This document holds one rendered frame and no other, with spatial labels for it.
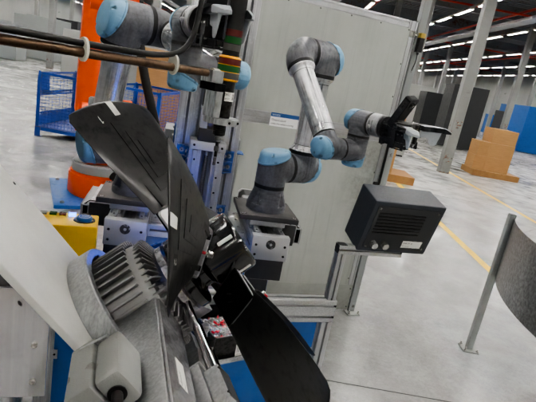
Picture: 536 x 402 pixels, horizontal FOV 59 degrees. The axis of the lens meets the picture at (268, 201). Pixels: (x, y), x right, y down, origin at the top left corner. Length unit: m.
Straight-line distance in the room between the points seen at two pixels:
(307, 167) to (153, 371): 1.27
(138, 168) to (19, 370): 0.39
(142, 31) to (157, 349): 1.03
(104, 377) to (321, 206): 2.59
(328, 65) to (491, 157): 11.67
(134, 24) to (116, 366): 1.07
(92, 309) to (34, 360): 0.13
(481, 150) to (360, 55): 10.34
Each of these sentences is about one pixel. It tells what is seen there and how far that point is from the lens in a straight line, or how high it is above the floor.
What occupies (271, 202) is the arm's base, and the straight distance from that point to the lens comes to 1.75.
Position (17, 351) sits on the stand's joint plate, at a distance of 0.89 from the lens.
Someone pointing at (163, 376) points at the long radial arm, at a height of 1.14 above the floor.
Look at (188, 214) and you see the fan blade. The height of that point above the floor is 1.33.
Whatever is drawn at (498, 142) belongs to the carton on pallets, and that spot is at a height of 0.91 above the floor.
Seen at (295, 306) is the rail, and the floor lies 0.84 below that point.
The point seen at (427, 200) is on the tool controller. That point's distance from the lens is 1.60.
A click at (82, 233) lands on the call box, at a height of 1.05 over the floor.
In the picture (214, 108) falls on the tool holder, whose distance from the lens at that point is 0.90.
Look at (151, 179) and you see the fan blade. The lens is 0.90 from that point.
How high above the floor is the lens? 1.53
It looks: 15 degrees down
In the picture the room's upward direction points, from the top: 11 degrees clockwise
